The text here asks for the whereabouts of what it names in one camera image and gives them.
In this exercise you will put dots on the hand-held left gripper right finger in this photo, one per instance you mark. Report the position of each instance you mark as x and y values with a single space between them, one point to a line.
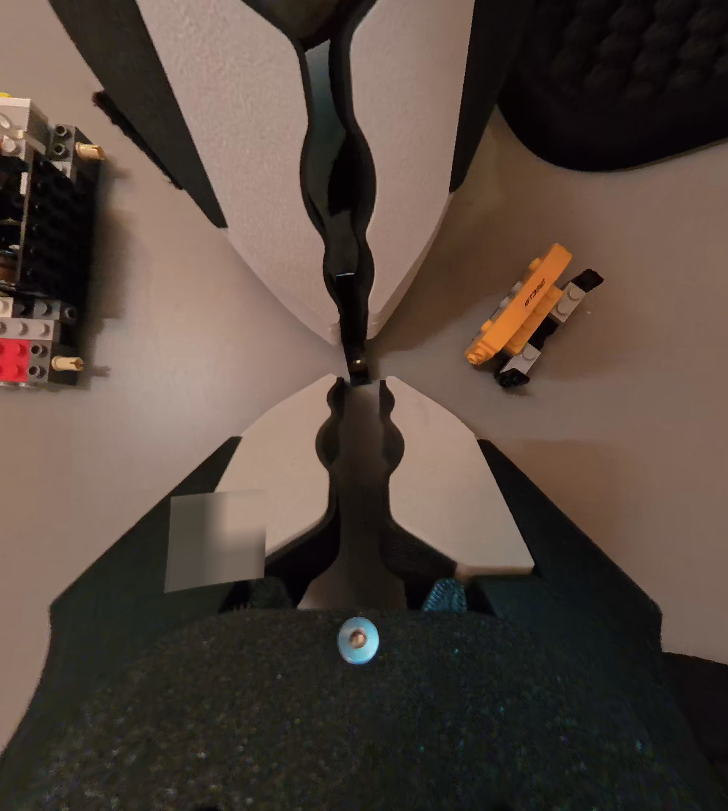
440 494

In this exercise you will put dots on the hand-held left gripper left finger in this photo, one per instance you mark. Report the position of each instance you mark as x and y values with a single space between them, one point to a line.
288 456

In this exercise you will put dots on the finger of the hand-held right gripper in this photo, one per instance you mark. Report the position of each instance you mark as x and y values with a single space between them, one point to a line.
414 127
243 158

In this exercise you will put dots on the long black brick plate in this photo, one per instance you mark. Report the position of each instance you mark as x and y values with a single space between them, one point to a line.
351 304

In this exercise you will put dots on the orange and black brick assembly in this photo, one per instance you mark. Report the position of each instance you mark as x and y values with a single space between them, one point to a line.
522 317

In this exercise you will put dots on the grey desk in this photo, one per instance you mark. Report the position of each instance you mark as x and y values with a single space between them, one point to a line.
592 475

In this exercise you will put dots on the black brick car chassis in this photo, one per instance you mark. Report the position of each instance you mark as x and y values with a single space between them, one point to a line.
53 241

